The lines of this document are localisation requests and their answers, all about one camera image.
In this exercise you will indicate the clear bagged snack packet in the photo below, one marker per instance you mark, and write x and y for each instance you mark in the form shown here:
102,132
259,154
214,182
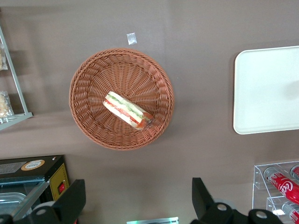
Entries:
4,105
2,58

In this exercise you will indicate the cream plastic tray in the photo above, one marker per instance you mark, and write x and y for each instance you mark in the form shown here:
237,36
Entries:
264,93

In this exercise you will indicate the black oven with yellow panel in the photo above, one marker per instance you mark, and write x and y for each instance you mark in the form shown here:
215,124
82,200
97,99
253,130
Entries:
56,170

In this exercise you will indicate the round brown wicker basket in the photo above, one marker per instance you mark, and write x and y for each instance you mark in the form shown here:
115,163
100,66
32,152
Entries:
98,77

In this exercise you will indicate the clear acrylic bottle rack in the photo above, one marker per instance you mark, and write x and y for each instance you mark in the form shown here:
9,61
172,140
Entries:
259,177

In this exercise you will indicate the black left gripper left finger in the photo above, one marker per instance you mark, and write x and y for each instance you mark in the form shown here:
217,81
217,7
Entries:
70,200

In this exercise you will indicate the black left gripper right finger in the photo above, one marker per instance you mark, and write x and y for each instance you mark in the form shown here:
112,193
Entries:
202,200

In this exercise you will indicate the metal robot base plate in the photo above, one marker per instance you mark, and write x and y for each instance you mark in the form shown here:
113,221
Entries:
153,221

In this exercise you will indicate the triangle sandwich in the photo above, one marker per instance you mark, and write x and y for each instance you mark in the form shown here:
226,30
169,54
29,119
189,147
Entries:
126,109

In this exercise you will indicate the clear tape piece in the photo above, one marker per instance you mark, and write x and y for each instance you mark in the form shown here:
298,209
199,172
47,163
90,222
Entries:
131,38

